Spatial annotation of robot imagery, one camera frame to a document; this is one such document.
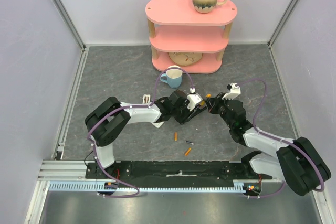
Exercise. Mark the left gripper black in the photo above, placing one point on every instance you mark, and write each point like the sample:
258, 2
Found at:
185, 118

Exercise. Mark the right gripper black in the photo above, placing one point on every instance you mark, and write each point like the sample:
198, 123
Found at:
220, 105

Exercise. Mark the black remote control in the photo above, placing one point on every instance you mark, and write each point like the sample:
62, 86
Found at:
197, 111

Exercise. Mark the slim white remote control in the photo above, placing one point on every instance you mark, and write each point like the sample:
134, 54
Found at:
146, 98

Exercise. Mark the wide white remote control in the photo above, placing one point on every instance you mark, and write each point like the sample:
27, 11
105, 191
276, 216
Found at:
158, 125

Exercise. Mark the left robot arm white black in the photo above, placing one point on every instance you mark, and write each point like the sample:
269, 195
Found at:
108, 120

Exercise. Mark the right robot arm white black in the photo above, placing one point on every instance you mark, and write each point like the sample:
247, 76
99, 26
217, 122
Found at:
294, 161

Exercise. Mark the beige patterned plate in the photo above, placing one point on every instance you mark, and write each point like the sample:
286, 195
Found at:
185, 58

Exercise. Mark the pink three tier shelf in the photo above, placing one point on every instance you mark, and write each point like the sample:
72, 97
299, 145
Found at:
175, 26

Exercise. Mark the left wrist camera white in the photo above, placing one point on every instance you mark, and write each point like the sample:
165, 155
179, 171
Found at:
194, 99

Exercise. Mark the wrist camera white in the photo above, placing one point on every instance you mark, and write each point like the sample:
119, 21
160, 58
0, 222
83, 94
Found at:
194, 99
233, 91

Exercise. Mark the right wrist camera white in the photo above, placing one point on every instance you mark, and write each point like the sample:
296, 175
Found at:
233, 91

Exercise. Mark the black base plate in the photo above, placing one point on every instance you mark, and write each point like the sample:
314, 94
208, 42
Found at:
181, 173

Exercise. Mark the light blue cable duct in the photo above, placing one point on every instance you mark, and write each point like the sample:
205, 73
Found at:
108, 187

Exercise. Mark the right aluminium frame post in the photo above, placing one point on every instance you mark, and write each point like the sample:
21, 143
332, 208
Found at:
282, 22

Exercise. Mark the aluminium frame post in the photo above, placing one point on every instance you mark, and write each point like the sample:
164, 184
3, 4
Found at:
69, 23
282, 22

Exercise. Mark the left aluminium frame post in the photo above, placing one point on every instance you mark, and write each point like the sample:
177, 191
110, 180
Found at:
69, 23

